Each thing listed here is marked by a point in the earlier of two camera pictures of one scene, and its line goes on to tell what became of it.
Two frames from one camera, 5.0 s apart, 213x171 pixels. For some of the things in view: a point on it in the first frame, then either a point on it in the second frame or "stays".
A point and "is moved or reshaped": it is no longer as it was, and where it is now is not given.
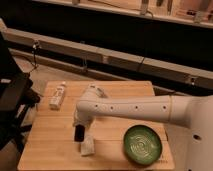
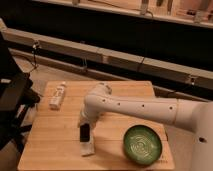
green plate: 142,145 stays
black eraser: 79,134 is moved or reshaped
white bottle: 56,99 stays
